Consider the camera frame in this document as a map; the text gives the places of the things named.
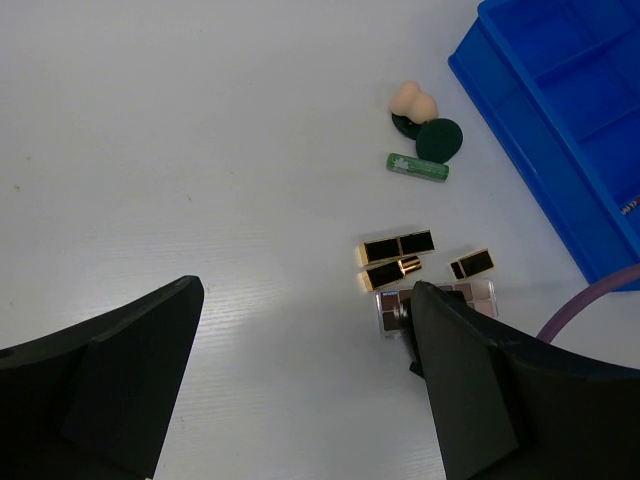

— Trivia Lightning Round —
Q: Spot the blue divided plastic tray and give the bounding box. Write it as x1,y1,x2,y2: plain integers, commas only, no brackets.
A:
449,1,639,283

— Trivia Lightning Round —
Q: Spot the dark green round puff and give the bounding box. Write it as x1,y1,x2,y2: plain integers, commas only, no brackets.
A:
416,118,463,164

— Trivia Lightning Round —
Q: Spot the clear eyeshadow palette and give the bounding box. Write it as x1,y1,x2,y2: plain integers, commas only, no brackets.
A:
375,280,499,338

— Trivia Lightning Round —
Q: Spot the beige makeup sponge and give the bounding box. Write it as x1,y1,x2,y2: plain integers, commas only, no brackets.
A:
390,80,439,125

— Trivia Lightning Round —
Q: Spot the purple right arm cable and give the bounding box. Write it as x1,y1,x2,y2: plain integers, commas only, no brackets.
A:
535,263,640,344

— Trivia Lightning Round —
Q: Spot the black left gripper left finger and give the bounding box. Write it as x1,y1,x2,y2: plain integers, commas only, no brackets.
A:
1,276,204,479

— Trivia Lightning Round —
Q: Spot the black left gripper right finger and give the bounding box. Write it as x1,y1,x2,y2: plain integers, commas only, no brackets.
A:
410,281,639,479

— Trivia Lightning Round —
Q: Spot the dark green flat puff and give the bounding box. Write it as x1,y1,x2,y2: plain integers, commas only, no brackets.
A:
391,114,422,140

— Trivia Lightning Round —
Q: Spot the long black gold lipstick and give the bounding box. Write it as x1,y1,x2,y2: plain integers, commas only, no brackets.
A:
358,230,435,266

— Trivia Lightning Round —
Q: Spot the black gold lipstick cap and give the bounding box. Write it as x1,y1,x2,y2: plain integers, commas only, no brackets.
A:
449,249,495,280

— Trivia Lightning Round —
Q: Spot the open black gold lipstick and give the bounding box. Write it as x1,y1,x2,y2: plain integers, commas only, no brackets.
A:
361,256,422,292

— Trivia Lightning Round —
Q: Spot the green lip balm tube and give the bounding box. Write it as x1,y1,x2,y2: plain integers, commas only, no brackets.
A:
386,153,449,182

